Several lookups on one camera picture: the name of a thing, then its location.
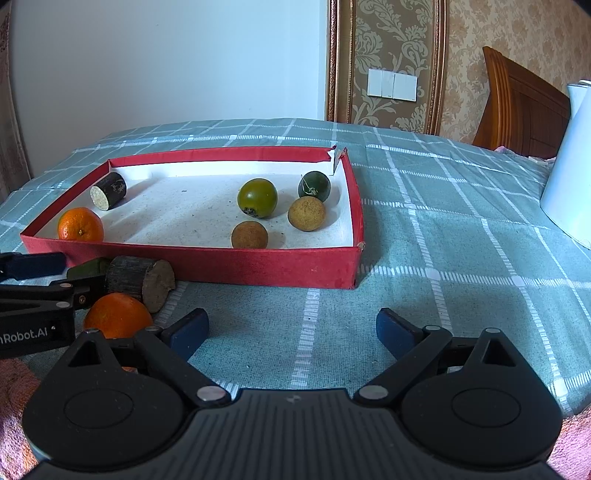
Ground red cardboard box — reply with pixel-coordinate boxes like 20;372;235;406
20;146;365;290

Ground pink fuzzy cloth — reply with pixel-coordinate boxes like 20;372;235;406
0;357;591;480

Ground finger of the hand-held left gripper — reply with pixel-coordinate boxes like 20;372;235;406
0;251;68;283
0;273;109;324

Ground dark brown longan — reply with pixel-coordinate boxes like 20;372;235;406
231;220;269;249

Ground dark green round fruit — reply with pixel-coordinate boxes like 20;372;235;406
298;171;332;203

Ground light brown longan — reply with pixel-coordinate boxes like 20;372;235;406
287;196;327;230

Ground small orange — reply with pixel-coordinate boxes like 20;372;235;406
58;207;105;243

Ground green tomato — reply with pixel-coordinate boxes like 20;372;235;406
237;178;279;219

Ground wooden headboard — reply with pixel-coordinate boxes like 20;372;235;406
472;45;572;160

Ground large orange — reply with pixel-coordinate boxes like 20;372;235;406
83;292;153;373

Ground white wall switch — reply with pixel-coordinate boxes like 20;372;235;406
368;68;419;100

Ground large sugarcane piece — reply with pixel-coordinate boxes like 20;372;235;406
105;255;177;315

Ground small sugarcane piece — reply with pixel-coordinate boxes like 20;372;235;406
90;172;127;212

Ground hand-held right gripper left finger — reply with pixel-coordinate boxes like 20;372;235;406
67;308;232;407

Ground gold framed wallpaper panel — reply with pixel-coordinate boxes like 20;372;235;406
325;0;450;136

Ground pink pillow cloth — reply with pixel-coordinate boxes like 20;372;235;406
493;145;557;163

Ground white kettle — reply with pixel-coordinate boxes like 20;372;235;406
540;79;591;250

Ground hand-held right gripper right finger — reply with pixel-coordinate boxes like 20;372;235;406
355;308;522;407

